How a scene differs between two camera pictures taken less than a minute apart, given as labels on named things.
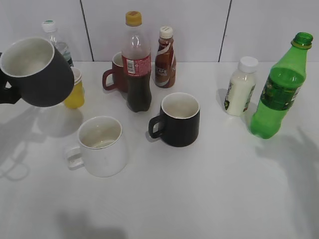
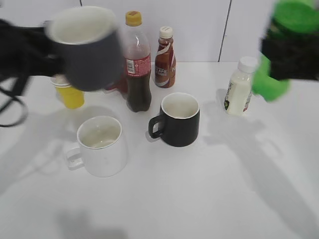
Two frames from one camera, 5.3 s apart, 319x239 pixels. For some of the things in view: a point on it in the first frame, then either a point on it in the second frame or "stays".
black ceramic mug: [179, 120] stays
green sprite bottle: [286, 76] to [288, 17]
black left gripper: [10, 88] to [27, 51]
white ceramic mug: [102, 150] stays
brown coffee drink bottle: [165, 64] stays
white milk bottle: [241, 86] stays
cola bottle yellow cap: [137, 59] stays
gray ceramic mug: [46, 76] to [87, 39]
